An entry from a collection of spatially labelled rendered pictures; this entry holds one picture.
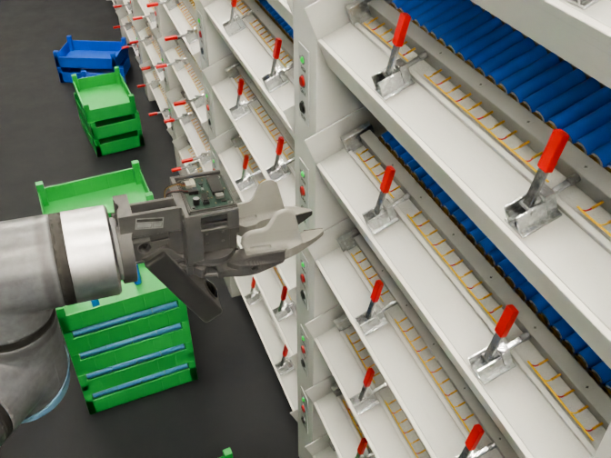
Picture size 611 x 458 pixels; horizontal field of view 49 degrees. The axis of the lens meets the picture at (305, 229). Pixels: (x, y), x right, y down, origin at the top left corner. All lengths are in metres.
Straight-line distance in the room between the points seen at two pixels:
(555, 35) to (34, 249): 0.47
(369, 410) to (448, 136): 0.61
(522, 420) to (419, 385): 0.28
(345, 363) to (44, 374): 0.66
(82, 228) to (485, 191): 0.38
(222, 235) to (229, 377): 1.30
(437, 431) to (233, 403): 1.03
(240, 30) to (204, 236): 0.86
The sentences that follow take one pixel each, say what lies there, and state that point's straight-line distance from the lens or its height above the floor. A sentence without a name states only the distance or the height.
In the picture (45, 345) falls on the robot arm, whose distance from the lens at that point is 0.71.
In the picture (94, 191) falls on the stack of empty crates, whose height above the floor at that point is 0.33.
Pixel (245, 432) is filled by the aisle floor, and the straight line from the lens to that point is 1.84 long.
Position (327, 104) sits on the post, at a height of 1.04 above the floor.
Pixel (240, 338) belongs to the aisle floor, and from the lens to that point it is 2.04.
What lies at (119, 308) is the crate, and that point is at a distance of 1.69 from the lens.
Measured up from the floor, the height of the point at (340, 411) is 0.36.
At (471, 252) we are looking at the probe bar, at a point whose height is 1.00.
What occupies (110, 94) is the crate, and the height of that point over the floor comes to 0.16.
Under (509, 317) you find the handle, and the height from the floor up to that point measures 1.03.
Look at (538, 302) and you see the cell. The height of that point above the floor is 1.00.
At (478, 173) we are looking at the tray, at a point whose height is 1.15.
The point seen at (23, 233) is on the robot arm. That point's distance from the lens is 0.65.
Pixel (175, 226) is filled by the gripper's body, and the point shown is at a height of 1.11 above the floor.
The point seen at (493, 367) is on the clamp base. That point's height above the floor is 0.97.
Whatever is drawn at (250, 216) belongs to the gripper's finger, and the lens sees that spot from 0.73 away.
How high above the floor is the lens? 1.52
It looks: 39 degrees down
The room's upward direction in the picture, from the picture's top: straight up
